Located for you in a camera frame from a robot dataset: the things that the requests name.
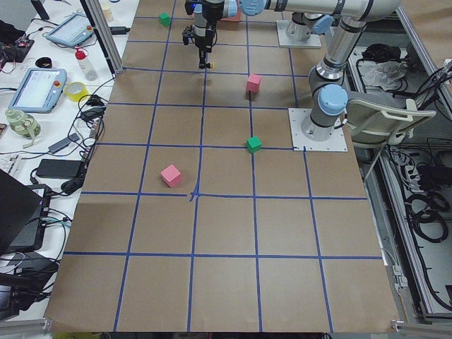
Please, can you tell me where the grey office chair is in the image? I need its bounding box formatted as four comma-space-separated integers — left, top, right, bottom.
346, 91, 436, 148

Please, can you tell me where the black power adapter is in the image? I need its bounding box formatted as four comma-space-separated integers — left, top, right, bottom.
109, 26, 130, 35

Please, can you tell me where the green cube near arm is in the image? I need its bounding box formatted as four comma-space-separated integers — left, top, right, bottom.
158, 12, 172, 27

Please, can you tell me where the red cap squeeze bottle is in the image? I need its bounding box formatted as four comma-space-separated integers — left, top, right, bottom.
75, 47, 98, 81

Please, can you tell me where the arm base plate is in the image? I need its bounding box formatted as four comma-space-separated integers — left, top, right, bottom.
288, 108, 347, 153
276, 20, 321, 49

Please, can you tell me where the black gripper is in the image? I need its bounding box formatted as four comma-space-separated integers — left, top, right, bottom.
194, 23, 216, 69

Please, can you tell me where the black round dish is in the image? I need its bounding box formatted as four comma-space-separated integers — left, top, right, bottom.
35, 56, 53, 69

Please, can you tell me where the aluminium frame post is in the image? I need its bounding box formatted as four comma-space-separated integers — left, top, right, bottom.
80, 0, 124, 75

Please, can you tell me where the green cube near left side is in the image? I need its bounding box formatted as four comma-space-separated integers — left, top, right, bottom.
246, 136, 262, 154

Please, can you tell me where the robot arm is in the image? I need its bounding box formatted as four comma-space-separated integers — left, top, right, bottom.
239, 0, 400, 128
182, 1, 334, 70

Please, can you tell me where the near teach pendant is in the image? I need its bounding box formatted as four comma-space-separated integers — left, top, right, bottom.
8, 68, 67, 114

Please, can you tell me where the pink cube near arm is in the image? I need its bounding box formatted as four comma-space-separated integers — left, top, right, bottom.
160, 164, 182, 188

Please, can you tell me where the black power brick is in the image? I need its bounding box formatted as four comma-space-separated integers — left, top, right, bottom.
36, 159, 82, 179

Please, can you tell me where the black laptop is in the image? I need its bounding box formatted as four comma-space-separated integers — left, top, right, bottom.
1, 171, 50, 254

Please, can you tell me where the yellow tape roll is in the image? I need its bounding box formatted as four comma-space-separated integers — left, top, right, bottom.
64, 82, 89, 102

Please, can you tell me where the pink cube centre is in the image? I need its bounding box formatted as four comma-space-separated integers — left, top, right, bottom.
246, 73, 262, 93

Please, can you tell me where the teach pendant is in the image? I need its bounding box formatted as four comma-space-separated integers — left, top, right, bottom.
8, 68, 67, 114
45, 13, 94, 47

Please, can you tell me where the far teach pendant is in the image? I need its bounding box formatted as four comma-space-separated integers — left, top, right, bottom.
45, 13, 94, 47

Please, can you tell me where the pink plastic bin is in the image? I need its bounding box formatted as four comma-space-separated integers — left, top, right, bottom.
221, 10, 241, 22

